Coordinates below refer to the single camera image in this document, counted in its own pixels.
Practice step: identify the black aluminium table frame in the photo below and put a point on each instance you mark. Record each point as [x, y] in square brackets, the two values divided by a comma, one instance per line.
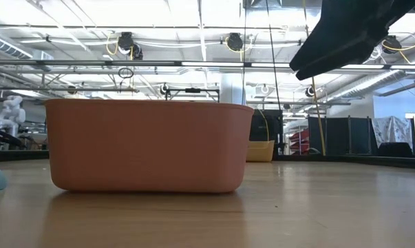
[365, 161]

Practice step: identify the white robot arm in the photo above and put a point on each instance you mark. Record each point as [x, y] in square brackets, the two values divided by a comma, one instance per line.
[11, 115]

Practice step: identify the white printed cloth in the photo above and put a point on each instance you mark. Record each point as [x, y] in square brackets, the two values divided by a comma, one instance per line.
[393, 131]

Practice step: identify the orange plastic bin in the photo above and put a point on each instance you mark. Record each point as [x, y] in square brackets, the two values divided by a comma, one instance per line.
[145, 148]

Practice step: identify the red shelf unit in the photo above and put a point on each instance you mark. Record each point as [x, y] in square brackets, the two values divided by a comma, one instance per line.
[301, 141]

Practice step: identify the yellow plastic bin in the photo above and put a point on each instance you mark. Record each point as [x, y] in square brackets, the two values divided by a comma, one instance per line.
[260, 151]

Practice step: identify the black covered object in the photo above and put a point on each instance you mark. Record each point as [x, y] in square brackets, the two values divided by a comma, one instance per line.
[396, 149]

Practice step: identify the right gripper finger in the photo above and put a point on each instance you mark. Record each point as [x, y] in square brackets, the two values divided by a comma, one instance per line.
[348, 27]
[331, 67]

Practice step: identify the black folding partition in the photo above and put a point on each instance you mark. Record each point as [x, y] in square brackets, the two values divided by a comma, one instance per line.
[338, 136]

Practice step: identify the black overhead rig frame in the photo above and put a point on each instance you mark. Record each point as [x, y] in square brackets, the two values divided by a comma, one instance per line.
[192, 90]

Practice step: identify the black computer tower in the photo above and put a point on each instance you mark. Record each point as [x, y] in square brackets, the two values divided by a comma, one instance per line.
[276, 131]

